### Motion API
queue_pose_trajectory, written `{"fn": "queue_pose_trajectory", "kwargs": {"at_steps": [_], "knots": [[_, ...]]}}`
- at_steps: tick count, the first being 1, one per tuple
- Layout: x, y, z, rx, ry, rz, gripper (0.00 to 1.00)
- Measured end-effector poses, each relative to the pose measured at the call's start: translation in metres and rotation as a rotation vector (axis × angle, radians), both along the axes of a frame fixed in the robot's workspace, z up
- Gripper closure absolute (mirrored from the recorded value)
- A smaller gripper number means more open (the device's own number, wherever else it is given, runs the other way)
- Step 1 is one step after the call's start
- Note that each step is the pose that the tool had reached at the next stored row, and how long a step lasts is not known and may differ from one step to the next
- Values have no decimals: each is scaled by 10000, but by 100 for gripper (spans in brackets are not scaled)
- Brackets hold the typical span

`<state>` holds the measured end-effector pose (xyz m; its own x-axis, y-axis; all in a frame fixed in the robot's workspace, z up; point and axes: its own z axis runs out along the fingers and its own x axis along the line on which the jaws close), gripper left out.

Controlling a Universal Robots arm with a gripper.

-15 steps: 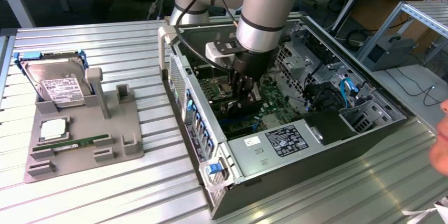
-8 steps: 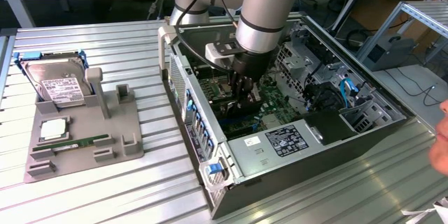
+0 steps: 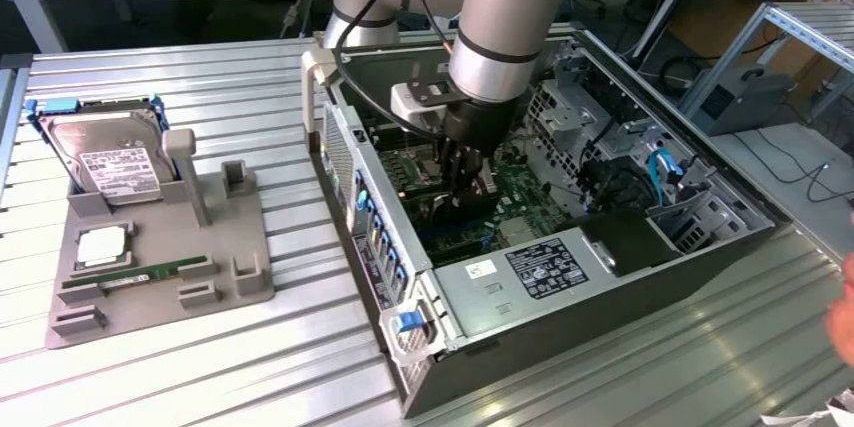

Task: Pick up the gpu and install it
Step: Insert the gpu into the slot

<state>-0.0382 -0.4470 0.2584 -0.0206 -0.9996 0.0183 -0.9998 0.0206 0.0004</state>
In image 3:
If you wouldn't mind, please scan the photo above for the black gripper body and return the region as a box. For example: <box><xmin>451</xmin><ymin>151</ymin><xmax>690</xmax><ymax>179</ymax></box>
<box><xmin>439</xmin><ymin>99</ymin><xmax>521</xmax><ymax>158</ymax></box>

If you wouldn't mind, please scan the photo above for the person's hand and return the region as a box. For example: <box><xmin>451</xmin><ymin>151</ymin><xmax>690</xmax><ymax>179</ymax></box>
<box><xmin>824</xmin><ymin>250</ymin><xmax>854</xmax><ymax>368</ymax></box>

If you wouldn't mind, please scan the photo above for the CPU socket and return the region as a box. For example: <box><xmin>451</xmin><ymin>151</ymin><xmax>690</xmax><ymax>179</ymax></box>
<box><xmin>407</xmin><ymin>144</ymin><xmax>447</xmax><ymax>182</ymax></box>

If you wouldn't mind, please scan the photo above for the green motherboard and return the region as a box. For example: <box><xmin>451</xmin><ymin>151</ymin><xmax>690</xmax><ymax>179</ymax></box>
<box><xmin>373</xmin><ymin>116</ymin><xmax>556</xmax><ymax>268</ymax></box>

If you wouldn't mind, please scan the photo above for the silver chipset heatsink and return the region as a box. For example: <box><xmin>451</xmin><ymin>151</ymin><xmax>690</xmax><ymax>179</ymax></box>
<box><xmin>497</xmin><ymin>219</ymin><xmax>537</xmax><ymax>244</ymax></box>

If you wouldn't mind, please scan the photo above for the silver perforated drive cage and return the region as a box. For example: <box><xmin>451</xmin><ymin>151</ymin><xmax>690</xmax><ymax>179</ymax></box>
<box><xmin>524</xmin><ymin>39</ymin><xmax>606</xmax><ymax>188</ymax></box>

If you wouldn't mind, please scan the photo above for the black plastic shroud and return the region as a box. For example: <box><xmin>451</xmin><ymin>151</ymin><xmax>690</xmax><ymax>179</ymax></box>
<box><xmin>574</xmin><ymin>207</ymin><xmax>688</xmax><ymax>279</ymax></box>

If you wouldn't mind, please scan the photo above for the silver power supply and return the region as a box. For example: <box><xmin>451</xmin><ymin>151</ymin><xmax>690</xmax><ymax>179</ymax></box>
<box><xmin>430</xmin><ymin>226</ymin><xmax>620</xmax><ymax>343</ymax></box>

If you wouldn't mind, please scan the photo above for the silver disk bay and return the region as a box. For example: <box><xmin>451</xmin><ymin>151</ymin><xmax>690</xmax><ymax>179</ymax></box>
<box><xmin>645</xmin><ymin>185</ymin><xmax>762</xmax><ymax>256</ymax></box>

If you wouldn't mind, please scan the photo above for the open black PC case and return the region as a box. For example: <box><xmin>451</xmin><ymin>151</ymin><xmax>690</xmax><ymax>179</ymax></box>
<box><xmin>303</xmin><ymin>21</ymin><xmax>796</xmax><ymax>421</ymax></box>

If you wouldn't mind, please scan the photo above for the black stand pole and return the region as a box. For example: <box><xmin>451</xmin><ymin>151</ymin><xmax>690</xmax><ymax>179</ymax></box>
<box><xmin>630</xmin><ymin>0</ymin><xmax>721</xmax><ymax>61</ymax></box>

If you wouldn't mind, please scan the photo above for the grey control box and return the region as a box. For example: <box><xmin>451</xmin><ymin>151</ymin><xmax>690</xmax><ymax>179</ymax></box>
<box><xmin>685</xmin><ymin>66</ymin><xmax>797</xmax><ymax>137</ymax></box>

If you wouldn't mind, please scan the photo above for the grey parts rack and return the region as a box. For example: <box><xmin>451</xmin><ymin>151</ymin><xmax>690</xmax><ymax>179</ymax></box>
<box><xmin>44</xmin><ymin>129</ymin><xmax>279</xmax><ymax>351</ymax></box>

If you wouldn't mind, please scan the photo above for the green RAM stick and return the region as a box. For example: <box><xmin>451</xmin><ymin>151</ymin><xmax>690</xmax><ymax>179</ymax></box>
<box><xmin>66</xmin><ymin>255</ymin><xmax>210</xmax><ymax>292</ymax></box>

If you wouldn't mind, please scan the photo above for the silver hard disk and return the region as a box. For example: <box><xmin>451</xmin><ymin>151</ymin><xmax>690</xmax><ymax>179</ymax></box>
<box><xmin>36</xmin><ymin>105</ymin><xmax>167</xmax><ymax>207</ymax></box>

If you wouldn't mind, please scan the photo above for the silver CPU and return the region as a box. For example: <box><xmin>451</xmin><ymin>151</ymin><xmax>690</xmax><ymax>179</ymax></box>
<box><xmin>74</xmin><ymin>226</ymin><xmax>134</xmax><ymax>269</ymax></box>

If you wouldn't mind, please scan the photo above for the hard disk drive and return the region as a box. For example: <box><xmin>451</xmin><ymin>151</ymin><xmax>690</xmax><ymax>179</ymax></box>
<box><xmin>26</xmin><ymin>93</ymin><xmax>174</xmax><ymax>183</ymax></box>

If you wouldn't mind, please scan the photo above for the white crumpled paper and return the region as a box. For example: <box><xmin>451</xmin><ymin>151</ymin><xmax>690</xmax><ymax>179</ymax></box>
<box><xmin>760</xmin><ymin>389</ymin><xmax>854</xmax><ymax>427</ymax></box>

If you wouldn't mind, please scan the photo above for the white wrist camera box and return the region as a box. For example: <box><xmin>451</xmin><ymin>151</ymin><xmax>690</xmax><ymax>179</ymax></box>
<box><xmin>390</xmin><ymin>77</ymin><xmax>469</xmax><ymax>137</ymax></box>

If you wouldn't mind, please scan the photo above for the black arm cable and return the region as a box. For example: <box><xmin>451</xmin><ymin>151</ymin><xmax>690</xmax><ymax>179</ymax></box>
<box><xmin>333</xmin><ymin>0</ymin><xmax>462</xmax><ymax>138</ymax></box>

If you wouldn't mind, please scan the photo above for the blue wire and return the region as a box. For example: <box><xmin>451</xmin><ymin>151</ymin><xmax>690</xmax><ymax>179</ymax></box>
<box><xmin>645</xmin><ymin>145</ymin><xmax>681</xmax><ymax>209</ymax></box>

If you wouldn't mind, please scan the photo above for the aluminium profile frame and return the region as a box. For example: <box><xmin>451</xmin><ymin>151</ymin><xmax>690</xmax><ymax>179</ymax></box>
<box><xmin>678</xmin><ymin>0</ymin><xmax>854</xmax><ymax>131</ymax></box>

